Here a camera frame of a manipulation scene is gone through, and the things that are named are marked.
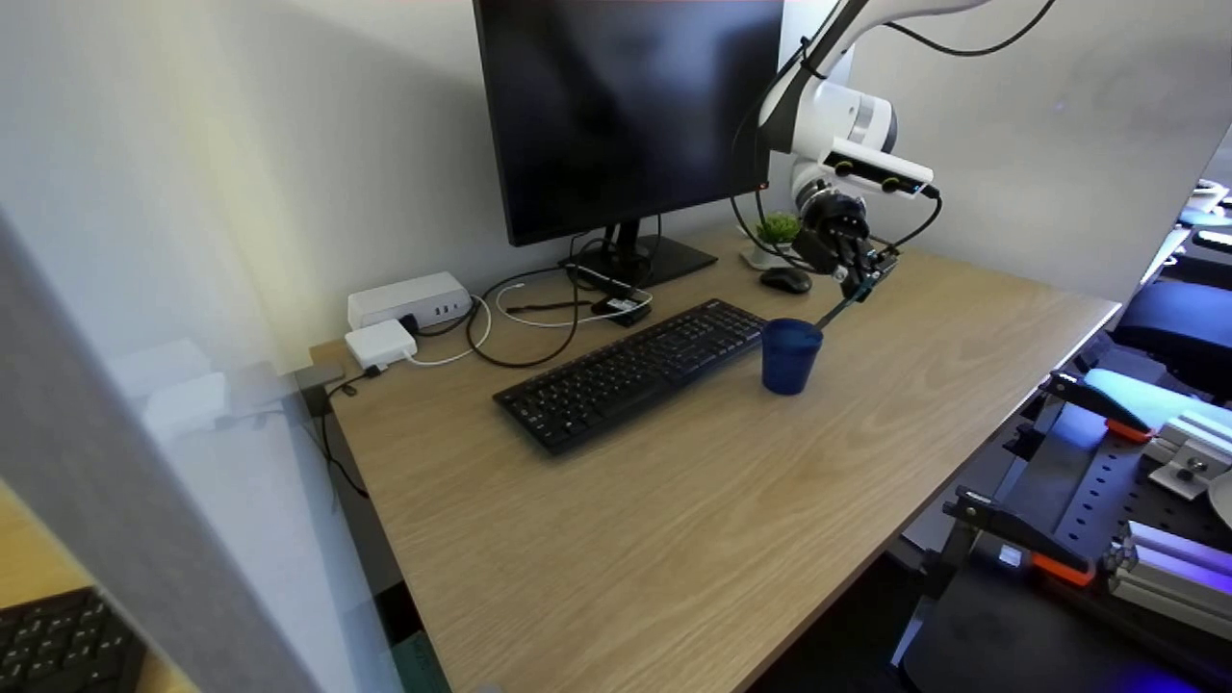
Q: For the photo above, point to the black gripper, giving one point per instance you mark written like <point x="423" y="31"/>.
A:
<point x="835" y="234"/>

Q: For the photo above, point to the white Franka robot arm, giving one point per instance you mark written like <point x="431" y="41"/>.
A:
<point x="843" y="118"/>

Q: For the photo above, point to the blue plastic cup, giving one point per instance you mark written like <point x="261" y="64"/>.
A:
<point x="791" y="363"/>

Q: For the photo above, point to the black computer mouse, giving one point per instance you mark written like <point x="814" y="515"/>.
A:
<point x="787" y="280"/>

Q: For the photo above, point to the white square plant tray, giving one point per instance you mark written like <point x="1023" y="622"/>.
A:
<point x="748" y="254"/>

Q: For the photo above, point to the black monitor stand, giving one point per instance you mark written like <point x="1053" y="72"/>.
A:
<point x="650" y="258"/>

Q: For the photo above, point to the pale desk divider panel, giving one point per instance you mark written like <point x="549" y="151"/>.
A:
<point x="1091" y="166"/>
<point x="116" y="539"/>

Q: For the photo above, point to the black clamp with orange tip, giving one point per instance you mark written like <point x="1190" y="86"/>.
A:
<point x="1014" y="529"/>
<point x="1084" y="395"/>

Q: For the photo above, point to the small black dongle device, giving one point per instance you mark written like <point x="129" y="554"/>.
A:
<point x="627" y="308"/>

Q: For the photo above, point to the black computer keyboard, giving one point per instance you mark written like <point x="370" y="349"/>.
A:
<point x="628" y="371"/>

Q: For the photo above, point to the black computer monitor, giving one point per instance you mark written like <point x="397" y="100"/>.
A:
<point x="628" y="118"/>

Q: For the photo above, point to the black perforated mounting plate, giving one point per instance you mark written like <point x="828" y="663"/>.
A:
<point x="1084" y="483"/>

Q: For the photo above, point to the dark navy box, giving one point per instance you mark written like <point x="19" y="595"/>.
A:
<point x="1175" y="321"/>

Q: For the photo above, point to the light blue flat object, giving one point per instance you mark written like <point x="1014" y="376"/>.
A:
<point x="1161" y="395"/>

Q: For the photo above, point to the silver aluminium extrusion bar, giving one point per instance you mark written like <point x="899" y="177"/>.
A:
<point x="1175" y="577"/>

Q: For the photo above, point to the white power strip box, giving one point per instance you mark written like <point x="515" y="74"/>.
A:
<point x="406" y="303"/>

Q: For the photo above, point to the small white adapter box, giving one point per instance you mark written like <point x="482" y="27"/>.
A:
<point x="378" y="345"/>

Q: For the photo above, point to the black keyboard on wooden desk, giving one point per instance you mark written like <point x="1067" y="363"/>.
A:
<point x="62" y="639"/>

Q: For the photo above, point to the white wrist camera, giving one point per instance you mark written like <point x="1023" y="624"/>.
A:
<point x="878" y="166"/>

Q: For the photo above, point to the silver metal bracket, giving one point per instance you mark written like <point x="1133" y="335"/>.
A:
<point x="1186" y="456"/>

